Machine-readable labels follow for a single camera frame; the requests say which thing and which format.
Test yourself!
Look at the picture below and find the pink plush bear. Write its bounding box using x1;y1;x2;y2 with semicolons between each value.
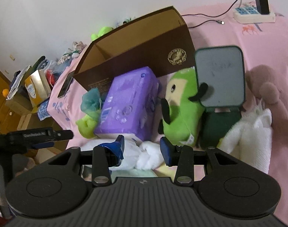
246;65;288;145

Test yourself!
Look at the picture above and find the lime green cloth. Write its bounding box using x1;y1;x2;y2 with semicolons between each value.
75;115;98;139

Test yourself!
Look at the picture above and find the green pickle plush toy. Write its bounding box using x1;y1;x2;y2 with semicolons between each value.
158;67;208;147

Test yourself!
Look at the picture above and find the beige rope toy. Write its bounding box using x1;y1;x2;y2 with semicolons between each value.
58;41;86;64

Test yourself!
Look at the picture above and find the orange ball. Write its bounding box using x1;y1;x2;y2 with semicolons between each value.
2;89;9;98

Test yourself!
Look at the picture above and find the white power strip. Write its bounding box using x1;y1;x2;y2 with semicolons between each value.
232;6;276;24

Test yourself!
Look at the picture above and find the black usb cable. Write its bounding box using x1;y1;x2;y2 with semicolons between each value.
181;0;260;29

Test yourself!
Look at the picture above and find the purple tissue pack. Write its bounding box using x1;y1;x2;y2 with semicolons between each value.
94;67;159;144

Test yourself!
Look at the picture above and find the brown cardboard box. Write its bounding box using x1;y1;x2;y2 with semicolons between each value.
74;6;195;93

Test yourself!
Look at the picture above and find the green yellow dinosaur plush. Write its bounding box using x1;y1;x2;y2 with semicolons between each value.
91;26;113;41

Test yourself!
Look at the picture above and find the pink bed sheet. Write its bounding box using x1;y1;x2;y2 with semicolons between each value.
46;0;288;227

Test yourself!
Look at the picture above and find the dark green tablet stand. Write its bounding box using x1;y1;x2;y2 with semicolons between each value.
194;45;246;149

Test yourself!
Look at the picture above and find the brown cardboard carton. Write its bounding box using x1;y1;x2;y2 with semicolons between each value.
5;93;33;116

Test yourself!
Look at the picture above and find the black smartphone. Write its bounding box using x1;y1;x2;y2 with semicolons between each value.
57;71;75;98

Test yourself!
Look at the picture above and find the teal mesh bath sponge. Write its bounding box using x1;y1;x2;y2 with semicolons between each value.
80;88;101;114

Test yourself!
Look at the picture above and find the white fluffy towel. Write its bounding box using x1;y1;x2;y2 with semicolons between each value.
80;107;273;174

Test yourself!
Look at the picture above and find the blue floral cloth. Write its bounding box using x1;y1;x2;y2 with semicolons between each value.
37;99;51;121

